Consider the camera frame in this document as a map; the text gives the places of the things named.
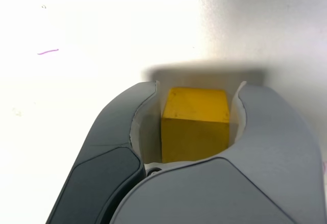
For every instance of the yellow cube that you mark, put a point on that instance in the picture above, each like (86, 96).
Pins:
(194, 129)

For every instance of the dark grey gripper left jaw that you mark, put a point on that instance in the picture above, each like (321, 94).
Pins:
(110, 137)

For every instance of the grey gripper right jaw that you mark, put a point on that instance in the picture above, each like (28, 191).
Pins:
(242, 183)

